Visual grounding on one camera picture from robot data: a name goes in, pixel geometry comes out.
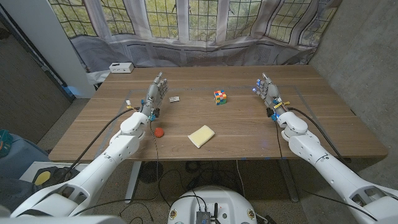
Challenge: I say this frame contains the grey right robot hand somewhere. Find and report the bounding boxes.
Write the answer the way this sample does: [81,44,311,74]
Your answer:
[252,72,289,121]

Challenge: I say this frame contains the thin black left wrist cable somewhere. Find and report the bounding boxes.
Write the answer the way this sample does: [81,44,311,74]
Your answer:
[149,119,160,200]

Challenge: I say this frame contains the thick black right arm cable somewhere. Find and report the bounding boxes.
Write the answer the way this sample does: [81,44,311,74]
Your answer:
[287,107,352,166]

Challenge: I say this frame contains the grey table leg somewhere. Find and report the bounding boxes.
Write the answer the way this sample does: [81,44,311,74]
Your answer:
[278,159,300,203]

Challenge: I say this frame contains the yellow sponge block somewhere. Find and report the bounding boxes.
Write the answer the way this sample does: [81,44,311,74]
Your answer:
[187,124,216,149]

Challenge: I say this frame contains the grey electronics box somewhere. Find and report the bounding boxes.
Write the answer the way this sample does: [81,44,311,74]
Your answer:
[195,210,211,224]

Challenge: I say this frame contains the printed window backdrop cloth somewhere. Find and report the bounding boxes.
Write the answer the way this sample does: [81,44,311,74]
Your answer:
[48,0,343,74]

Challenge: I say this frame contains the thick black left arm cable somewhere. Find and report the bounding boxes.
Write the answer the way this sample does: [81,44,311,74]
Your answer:
[62,107,141,180]

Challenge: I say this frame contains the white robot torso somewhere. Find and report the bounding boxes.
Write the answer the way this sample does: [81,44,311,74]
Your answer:
[167,185,258,224]

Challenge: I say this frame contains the multicoloured puzzle cube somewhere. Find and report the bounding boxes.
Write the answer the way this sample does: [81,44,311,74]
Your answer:
[213,90,228,106]

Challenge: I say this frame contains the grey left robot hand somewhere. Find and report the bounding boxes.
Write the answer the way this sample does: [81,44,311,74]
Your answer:
[140,72,169,121]

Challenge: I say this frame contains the white power box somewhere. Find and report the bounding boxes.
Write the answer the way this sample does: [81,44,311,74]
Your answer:
[109,62,135,74]

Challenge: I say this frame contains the black and yellow device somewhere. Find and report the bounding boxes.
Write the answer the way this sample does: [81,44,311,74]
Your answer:
[32,166,78,189]

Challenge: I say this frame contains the white table leg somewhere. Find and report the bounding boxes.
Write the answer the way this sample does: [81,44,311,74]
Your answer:
[124,161,143,205]

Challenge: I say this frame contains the blue upholstered seat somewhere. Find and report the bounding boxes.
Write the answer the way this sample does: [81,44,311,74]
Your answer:
[0,129,50,180]

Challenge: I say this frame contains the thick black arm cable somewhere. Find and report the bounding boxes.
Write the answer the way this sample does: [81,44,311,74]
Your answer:
[287,107,352,166]
[62,107,141,180]

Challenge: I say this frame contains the white upright panel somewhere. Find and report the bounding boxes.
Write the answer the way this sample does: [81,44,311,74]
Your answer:
[0,0,96,99]

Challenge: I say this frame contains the round black fan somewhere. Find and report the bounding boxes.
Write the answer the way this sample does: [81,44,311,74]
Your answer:
[139,161,164,184]

